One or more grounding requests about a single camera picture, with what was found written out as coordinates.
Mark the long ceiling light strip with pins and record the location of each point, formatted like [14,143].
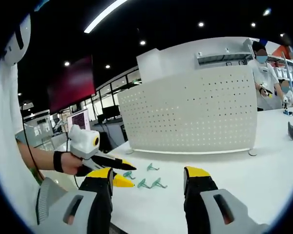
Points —
[105,15]

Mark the white storage shelving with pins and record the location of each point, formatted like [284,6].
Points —
[289,65]

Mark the green transparent hook assembly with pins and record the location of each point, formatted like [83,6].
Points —
[128,174]
[157,182]
[152,167]
[142,183]

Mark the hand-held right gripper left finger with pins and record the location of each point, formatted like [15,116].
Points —
[85,209]

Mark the black computer monitor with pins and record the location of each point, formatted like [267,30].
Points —
[108,113]

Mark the white perforated mounting plate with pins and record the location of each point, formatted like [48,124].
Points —
[185,114]

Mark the white chest-worn device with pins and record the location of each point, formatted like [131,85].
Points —
[17,41]

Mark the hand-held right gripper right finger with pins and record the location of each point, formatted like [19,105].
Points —
[200,204]

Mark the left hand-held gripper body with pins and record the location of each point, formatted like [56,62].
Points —
[83,142]

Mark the grey wall rack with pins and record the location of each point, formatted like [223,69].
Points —
[222,58]

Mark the small white toy robot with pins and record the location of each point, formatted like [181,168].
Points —
[286,106]

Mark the white partition block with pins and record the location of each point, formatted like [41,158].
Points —
[171,61]

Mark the lit computer monitor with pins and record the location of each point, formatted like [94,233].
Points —
[78,120]

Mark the dark red hanging screen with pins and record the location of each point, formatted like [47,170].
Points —
[72,85]

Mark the person's left hand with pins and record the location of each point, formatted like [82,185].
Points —
[68,162]

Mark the person's white shirt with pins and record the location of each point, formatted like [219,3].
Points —
[7,122]

